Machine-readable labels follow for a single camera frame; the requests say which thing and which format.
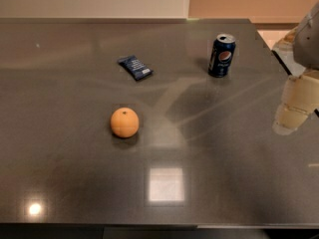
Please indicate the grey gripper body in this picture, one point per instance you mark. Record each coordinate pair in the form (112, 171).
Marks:
(307, 43)

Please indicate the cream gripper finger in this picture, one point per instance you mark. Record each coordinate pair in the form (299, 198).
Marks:
(300, 98)

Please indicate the blue pepsi can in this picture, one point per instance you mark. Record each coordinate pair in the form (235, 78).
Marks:
(221, 56)

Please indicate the orange fruit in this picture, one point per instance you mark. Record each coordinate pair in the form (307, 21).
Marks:
(124, 122)

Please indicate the dark side counter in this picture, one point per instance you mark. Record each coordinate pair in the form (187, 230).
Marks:
(284, 48)

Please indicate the blue rxbar blueberry wrapper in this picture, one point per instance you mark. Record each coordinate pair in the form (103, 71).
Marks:
(135, 67)

